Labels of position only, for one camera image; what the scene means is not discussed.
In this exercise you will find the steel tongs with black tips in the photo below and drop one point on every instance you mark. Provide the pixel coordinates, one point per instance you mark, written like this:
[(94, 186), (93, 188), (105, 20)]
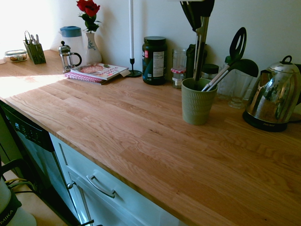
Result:
[(200, 47)]

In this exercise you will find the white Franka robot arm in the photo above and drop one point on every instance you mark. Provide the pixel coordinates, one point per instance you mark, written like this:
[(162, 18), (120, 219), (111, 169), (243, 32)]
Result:
[(9, 212)]

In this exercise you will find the black candle holder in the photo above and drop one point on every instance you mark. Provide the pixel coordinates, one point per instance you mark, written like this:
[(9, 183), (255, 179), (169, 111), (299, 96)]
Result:
[(133, 72)]

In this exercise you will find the green ribbed utensil holder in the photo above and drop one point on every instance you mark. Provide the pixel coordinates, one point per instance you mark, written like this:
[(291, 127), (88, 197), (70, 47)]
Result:
[(197, 103)]

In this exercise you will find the small jar red checkered lid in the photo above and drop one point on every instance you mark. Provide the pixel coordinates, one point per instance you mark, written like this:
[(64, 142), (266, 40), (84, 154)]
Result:
[(178, 77)]

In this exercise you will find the dark Vega protein tub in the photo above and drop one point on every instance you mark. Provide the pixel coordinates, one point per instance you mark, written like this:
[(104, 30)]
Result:
[(154, 61)]

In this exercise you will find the clear glass jar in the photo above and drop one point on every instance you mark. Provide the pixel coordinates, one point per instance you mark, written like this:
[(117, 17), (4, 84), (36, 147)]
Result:
[(179, 58)]

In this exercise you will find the black shaker bottle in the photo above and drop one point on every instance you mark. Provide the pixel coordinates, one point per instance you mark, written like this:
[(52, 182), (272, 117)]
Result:
[(191, 61)]

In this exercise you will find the food processor cookbook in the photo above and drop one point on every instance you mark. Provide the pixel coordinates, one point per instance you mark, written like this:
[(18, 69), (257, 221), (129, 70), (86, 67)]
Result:
[(98, 70)]

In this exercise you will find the spice jar dark lid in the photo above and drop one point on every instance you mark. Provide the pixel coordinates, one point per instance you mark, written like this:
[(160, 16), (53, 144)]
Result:
[(210, 70)]

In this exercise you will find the red checkered book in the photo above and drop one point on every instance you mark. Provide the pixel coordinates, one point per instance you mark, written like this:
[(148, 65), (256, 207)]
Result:
[(80, 77)]

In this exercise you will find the spice jar green lid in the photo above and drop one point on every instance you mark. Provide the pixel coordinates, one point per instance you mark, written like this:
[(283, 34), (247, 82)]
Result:
[(227, 77)]

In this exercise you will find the white vase blue print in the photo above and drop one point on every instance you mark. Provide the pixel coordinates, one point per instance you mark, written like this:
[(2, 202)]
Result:
[(92, 51)]

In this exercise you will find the tall white candle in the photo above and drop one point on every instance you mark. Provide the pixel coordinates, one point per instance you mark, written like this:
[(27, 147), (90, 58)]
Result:
[(131, 28)]

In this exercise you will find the clear footed glass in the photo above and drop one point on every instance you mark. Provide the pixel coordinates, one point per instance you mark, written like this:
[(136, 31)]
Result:
[(241, 89)]

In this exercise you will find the glass french press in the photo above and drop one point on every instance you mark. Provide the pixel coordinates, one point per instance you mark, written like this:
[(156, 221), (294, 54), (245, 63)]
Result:
[(68, 58)]

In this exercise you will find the black ladle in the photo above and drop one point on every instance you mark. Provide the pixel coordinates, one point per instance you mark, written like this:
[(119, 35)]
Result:
[(244, 67)]

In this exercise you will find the white pitcher blue lid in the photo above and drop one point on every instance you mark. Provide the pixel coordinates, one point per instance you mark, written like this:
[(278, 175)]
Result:
[(70, 40)]

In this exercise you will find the black slotted spatula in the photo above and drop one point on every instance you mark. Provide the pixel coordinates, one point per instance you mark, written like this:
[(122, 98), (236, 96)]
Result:
[(237, 44)]

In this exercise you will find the red roses bunch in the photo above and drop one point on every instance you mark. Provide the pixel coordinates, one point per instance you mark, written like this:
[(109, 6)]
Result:
[(89, 11)]

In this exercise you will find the shiny steel electric kettle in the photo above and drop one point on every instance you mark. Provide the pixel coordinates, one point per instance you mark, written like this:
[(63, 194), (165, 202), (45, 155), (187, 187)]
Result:
[(272, 96)]

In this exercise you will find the black dishwasher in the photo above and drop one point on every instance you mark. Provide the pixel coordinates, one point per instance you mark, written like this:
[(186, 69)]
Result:
[(30, 146)]

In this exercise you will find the green cutlery caddy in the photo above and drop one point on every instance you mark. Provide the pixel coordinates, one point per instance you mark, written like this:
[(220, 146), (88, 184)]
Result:
[(35, 54)]

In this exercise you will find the silver cutlery piece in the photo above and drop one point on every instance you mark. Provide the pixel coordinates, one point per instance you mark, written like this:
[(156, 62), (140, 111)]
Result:
[(27, 37), (37, 39)]

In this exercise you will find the glass food container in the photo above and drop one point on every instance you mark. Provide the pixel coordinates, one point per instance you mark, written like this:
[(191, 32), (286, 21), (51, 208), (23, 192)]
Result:
[(16, 55)]

